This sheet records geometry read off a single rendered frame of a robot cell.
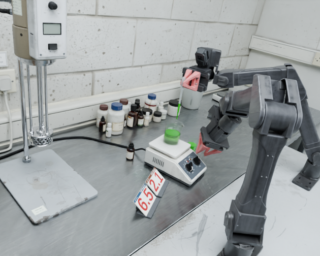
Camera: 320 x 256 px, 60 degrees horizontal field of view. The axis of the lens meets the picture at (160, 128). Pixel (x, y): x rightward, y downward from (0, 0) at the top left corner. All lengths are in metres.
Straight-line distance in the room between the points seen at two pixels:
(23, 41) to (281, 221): 0.88
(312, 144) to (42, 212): 0.94
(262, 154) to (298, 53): 1.61
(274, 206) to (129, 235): 0.50
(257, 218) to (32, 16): 0.67
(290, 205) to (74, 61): 0.97
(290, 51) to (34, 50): 1.82
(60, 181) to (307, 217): 0.80
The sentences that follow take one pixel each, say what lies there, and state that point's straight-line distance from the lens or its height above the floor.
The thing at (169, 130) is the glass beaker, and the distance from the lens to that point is 0.99.
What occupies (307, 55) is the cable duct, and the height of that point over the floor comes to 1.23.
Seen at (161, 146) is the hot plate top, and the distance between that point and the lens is 1.00.
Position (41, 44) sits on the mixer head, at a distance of 0.70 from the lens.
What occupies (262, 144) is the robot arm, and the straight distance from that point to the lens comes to 0.63.
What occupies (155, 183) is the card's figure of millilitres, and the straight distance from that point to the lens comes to 0.93.
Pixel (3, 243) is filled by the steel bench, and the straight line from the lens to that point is 0.80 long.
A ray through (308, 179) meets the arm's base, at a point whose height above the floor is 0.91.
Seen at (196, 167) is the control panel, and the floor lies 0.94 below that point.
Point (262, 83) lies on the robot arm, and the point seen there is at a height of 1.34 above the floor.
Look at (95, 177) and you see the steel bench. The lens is 0.97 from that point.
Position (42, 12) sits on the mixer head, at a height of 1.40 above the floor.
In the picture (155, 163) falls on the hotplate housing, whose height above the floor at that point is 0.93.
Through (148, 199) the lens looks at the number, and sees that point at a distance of 0.87.
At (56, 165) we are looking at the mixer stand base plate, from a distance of 1.00.
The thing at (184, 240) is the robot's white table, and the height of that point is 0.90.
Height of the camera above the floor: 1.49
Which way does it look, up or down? 26 degrees down
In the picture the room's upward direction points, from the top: 10 degrees clockwise
